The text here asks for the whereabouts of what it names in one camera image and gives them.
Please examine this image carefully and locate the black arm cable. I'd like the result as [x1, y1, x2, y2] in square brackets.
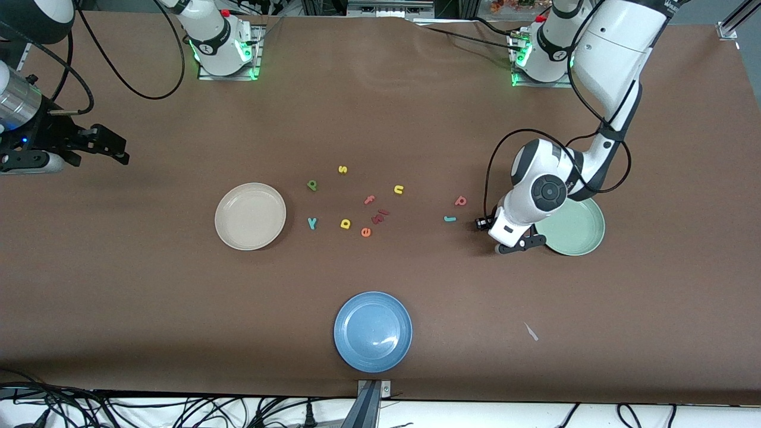
[0, 0, 186, 115]
[485, 36, 634, 229]

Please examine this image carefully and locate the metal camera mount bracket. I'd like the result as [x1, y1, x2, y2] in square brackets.
[342, 379, 393, 428]

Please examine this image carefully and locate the aluminium frame post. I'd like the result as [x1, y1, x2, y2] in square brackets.
[716, 0, 761, 40]

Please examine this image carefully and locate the green round plate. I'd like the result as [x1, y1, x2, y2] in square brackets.
[533, 196, 606, 257]

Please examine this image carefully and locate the black cable across table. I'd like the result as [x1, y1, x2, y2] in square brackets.
[410, 18, 524, 54]

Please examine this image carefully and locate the aluminium table frame rail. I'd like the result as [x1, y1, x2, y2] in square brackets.
[0, 42, 32, 78]

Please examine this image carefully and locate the beige round plate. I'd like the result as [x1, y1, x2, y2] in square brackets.
[215, 182, 287, 251]

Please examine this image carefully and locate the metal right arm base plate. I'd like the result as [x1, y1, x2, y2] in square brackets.
[198, 24, 262, 81]

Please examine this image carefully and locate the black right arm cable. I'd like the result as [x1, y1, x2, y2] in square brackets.
[0, 0, 186, 115]

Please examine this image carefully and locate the black floor cable tangle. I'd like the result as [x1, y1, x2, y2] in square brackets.
[0, 369, 357, 428]

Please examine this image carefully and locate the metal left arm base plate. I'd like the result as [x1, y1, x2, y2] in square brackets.
[510, 30, 574, 89]

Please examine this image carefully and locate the silver power strip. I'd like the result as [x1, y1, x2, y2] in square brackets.
[347, 0, 436, 17]

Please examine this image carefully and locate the blue round plate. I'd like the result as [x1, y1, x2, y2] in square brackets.
[334, 291, 413, 373]

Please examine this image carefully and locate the brown table cover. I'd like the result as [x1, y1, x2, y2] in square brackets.
[0, 11, 761, 406]

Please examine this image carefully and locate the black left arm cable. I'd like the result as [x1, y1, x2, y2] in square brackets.
[485, 36, 634, 229]

